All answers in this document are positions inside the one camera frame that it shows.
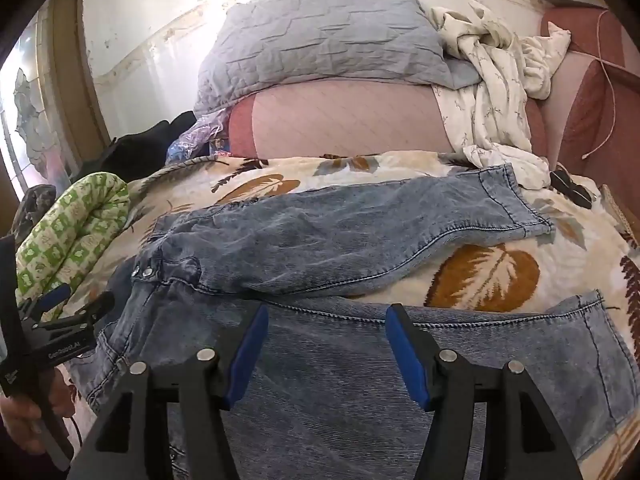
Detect clear plastic bag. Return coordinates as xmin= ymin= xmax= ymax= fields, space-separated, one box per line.
xmin=167 ymin=112 xmax=236 ymax=163

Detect person's left hand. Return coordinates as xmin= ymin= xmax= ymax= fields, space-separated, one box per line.
xmin=0 ymin=367 xmax=77 ymax=457

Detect green patterned cloth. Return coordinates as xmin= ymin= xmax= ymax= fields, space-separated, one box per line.
xmin=15 ymin=172 xmax=131 ymax=306

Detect small black item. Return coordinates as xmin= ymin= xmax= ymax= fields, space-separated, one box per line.
xmin=550 ymin=167 xmax=593 ymax=206

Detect pink upholstered backrest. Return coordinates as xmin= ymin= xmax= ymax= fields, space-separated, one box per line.
xmin=537 ymin=5 xmax=640 ymax=181

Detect white floral cloth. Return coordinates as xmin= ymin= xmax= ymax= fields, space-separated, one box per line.
xmin=430 ymin=0 xmax=573 ymax=191

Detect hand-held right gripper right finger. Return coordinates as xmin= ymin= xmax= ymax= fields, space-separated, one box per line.
xmin=385 ymin=302 xmax=583 ymax=480

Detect grey quilted pillow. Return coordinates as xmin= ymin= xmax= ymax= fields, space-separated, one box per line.
xmin=192 ymin=0 xmax=483 ymax=116

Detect blue denim pants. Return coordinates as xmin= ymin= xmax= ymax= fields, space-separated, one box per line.
xmin=67 ymin=162 xmax=628 ymax=480

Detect beige cable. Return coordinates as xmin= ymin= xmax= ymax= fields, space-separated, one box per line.
xmin=582 ymin=7 xmax=620 ymax=162

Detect leaf print blanket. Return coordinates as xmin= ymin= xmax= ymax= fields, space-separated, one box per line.
xmin=65 ymin=152 xmax=640 ymax=480

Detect camouflage cloth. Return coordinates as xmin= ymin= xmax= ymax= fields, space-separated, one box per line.
xmin=10 ymin=184 xmax=58 ymax=246

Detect wooden door frame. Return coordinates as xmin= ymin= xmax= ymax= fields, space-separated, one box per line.
xmin=47 ymin=0 xmax=113 ymax=161

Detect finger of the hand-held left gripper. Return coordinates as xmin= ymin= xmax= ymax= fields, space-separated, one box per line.
xmin=47 ymin=291 xmax=117 ymax=333
xmin=17 ymin=282 xmax=72 ymax=318

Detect black clothing pile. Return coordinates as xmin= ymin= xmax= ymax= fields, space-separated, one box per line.
xmin=70 ymin=110 xmax=198 ymax=183

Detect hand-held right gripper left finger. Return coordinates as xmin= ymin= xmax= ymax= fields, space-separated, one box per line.
xmin=67 ymin=302 xmax=271 ymax=480

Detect pink bolster cushion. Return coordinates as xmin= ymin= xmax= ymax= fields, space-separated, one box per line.
xmin=227 ymin=80 xmax=548 ymax=158

